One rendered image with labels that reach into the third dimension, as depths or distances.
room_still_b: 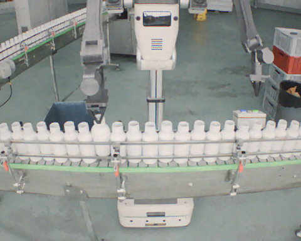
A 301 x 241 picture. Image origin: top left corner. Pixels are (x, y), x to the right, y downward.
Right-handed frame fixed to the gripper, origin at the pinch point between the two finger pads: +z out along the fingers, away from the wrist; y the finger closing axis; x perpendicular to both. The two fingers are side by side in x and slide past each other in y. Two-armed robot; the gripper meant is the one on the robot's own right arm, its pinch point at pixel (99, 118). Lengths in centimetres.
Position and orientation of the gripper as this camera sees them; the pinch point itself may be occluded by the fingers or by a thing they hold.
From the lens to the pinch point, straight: 98.1
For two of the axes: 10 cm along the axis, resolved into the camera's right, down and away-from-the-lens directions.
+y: 0.2, 5.4, -8.4
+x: 10.0, -0.1, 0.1
